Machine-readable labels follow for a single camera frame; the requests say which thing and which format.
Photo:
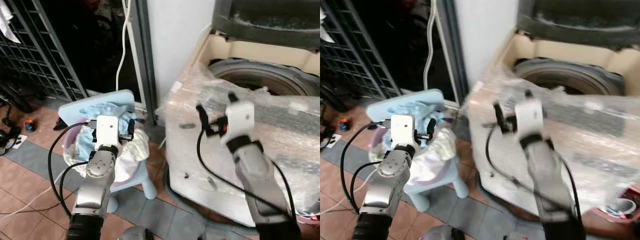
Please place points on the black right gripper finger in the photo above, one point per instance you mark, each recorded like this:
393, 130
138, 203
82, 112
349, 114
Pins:
528, 95
202, 117
233, 98
498, 116

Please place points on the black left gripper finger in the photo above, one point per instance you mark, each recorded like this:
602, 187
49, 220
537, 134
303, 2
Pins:
431, 126
131, 126

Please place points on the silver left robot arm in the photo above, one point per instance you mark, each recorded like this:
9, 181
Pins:
384, 187
95, 185

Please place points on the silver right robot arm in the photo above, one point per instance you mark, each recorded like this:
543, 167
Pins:
552, 185
260, 185

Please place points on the white top-load washing machine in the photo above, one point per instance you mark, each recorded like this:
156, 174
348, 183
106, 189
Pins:
200, 165
505, 165

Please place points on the pale yellow cloth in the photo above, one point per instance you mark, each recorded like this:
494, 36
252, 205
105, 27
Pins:
140, 142
445, 142

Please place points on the white garment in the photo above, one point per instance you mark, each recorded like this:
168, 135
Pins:
125, 162
425, 162

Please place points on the light blue cloth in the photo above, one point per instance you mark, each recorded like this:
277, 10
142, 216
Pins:
400, 110
102, 110

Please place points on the light blue plastic chair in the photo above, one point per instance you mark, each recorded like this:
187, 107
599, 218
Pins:
145, 180
457, 175

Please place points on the clear plastic wrap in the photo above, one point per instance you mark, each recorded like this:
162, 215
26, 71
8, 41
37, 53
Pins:
285, 130
590, 130

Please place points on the small orange blue object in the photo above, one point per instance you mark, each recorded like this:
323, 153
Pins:
343, 125
29, 125

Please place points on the dark grey washer lid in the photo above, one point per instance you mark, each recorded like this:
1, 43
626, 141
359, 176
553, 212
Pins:
265, 20
575, 20

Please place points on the black floor clutter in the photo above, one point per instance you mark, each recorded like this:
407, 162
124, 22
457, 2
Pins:
327, 132
10, 135

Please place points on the grey robot torso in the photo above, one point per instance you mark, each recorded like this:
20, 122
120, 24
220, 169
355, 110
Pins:
447, 233
134, 233

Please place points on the dark metal grille gate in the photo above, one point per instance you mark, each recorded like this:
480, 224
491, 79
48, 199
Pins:
35, 55
350, 55

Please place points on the white hanging cloth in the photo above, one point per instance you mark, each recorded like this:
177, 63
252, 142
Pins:
7, 22
325, 30

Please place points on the pink plastic basin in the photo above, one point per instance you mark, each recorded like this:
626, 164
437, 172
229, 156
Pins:
310, 219
607, 216

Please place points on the white plastic cup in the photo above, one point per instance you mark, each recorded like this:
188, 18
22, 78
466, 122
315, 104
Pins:
622, 206

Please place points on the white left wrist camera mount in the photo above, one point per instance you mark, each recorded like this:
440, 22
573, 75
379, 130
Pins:
107, 129
402, 128

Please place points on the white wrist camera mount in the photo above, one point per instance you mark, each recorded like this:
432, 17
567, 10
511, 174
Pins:
240, 120
529, 119
107, 129
402, 128

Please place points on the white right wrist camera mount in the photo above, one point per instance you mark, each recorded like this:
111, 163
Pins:
240, 120
529, 119

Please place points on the grey door frame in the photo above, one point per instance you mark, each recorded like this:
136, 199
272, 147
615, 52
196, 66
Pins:
145, 55
452, 50

